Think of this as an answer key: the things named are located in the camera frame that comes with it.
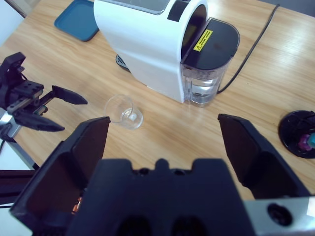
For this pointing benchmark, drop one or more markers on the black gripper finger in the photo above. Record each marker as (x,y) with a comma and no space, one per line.
(61,172)
(39,123)
(258,162)
(71,96)

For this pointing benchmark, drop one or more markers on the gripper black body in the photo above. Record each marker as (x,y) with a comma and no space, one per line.
(22,96)

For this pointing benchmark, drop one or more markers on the clear glass cup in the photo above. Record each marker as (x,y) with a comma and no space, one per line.
(130,120)

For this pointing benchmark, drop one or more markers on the white capsule coffee machine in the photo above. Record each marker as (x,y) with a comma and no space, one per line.
(137,44)

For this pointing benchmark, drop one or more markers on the purple coffee capsule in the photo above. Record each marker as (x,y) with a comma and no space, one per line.
(305,142)

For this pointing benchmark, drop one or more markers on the small blue coffee capsule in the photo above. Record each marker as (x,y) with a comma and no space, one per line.
(312,140)

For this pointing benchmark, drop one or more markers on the black capsule holder with rods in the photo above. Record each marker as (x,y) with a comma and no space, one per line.
(290,132)

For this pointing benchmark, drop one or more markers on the teal plastic tray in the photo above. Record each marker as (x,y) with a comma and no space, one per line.
(76,22)

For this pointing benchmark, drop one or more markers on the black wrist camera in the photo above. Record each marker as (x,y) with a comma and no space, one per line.
(12,66)

